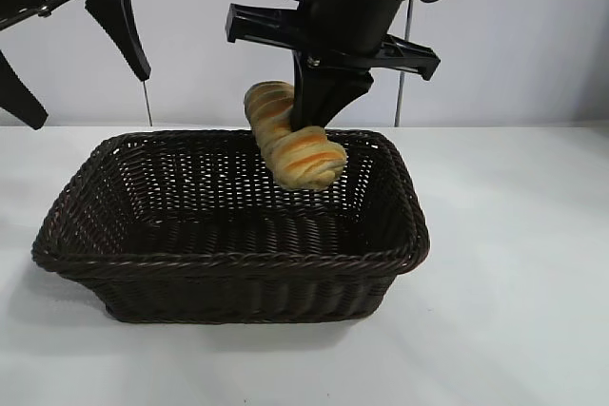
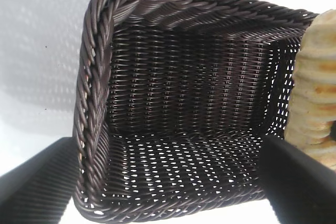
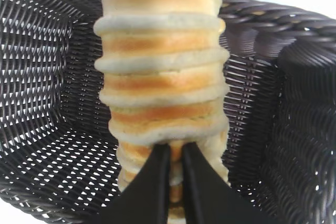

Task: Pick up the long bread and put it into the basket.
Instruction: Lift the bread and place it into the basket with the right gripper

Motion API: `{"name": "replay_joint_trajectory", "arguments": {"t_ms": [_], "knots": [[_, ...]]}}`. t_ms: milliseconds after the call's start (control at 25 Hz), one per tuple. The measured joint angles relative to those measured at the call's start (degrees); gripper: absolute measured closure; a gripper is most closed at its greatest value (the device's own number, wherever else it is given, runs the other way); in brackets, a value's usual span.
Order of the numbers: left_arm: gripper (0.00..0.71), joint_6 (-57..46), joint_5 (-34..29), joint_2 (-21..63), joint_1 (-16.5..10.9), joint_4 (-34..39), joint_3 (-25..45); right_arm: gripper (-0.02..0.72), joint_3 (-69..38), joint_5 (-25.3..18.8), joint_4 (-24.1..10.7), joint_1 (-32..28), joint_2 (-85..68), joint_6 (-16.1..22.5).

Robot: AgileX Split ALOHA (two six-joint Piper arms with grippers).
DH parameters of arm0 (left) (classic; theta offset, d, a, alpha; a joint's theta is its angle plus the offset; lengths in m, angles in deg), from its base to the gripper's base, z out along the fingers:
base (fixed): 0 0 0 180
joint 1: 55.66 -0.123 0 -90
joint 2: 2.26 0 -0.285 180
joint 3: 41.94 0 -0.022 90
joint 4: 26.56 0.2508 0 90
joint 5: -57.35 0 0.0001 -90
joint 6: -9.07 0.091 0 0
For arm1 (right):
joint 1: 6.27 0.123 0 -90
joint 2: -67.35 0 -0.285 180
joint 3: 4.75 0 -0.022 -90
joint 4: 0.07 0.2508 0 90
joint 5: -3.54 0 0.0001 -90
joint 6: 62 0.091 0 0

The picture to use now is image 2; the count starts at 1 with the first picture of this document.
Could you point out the long striped bread loaf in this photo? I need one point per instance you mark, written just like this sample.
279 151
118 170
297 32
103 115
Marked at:
315 85

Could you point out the dark brown wicker basket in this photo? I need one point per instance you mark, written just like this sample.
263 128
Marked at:
183 90

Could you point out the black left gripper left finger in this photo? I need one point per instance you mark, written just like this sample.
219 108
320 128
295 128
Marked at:
34 187

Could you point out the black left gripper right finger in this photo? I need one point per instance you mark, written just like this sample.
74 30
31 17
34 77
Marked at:
304 187

